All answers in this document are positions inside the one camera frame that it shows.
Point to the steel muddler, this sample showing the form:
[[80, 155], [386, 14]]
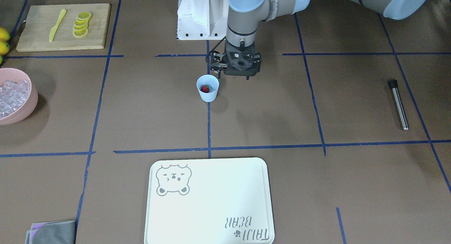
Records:
[[393, 85]]

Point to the white pillar with base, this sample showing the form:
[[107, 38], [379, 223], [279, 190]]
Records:
[[203, 20]]

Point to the wooden cutting board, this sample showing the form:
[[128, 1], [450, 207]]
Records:
[[40, 19]]

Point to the grey folded cloth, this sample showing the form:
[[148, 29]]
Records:
[[51, 232]]

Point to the lemon slices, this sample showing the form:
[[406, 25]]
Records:
[[81, 24]]

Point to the light blue plastic cup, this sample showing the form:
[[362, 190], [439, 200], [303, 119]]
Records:
[[213, 82]]

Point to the cream bear tray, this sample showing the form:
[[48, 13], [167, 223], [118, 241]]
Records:
[[209, 201]]

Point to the yellow plastic knife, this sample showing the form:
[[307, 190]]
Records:
[[54, 29]]

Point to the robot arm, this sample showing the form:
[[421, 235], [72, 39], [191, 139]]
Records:
[[244, 16]]

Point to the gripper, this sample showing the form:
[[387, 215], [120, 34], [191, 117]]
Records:
[[218, 63]]

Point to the red strawberry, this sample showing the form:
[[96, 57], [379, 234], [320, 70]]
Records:
[[205, 89]]

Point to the pink bowl of ice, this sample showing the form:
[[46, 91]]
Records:
[[18, 95]]

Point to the yellow lemon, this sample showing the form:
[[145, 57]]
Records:
[[4, 48], [4, 34]]

